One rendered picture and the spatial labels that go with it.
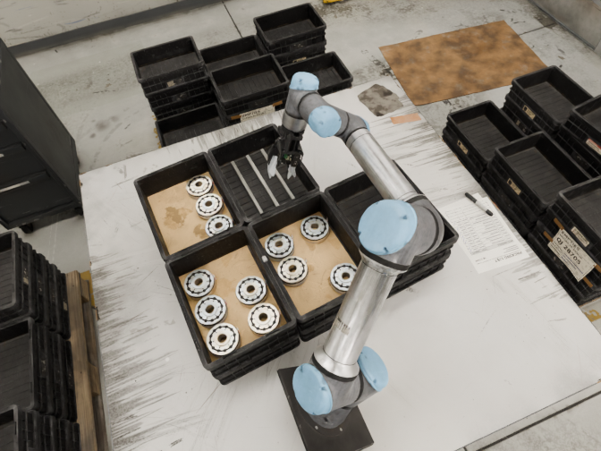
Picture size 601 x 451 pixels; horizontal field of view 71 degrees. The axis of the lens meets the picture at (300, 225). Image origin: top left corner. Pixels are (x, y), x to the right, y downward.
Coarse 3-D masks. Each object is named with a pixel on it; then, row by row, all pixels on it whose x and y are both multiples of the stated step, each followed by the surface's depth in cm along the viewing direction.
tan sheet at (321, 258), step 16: (304, 240) 152; (336, 240) 151; (304, 256) 148; (320, 256) 148; (336, 256) 148; (320, 272) 145; (288, 288) 142; (304, 288) 142; (320, 288) 141; (304, 304) 139; (320, 304) 138
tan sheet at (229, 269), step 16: (224, 256) 150; (240, 256) 150; (224, 272) 147; (240, 272) 146; (256, 272) 146; (224, 288) 144; (192, 304) 141; (240, 304) 140; (272, 304) 139; (224, 320) 137; (240, 320) 137; (256, 336) 134; (208, 352) 132
